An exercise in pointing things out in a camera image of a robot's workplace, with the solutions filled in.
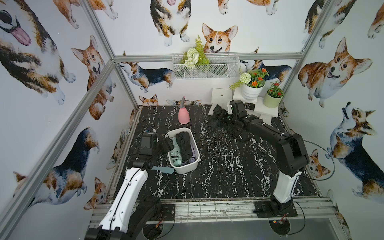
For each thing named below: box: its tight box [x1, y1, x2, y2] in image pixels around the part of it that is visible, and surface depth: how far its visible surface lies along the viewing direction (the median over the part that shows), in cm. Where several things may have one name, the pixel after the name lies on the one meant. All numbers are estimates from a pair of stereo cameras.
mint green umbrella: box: [170, 145, 183, 167], surface depth 86 cm
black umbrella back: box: [207, 104, 229, 131], surface depth 92 cm
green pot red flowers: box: [263, 80, 285, 108], surface depth 94 cm
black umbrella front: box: [175, 131, 193, 162], surface depth 88 cm
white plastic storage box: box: [165, 127, 201, 174], surface depth 87 cm
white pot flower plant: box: [229, 67, 270, 100], surface depth 85 cm
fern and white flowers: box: [179, 34, 210, 70], surface depth 82 cm
